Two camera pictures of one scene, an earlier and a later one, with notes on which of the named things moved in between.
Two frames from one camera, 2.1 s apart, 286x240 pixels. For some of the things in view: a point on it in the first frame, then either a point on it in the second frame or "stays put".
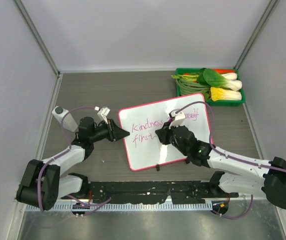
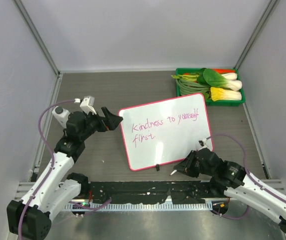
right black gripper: x=164 y=133 to x=186 y=166
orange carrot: x=221 y=71 stays put
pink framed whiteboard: x=145 y=148 stays put
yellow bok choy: x=220 y=94 stays put
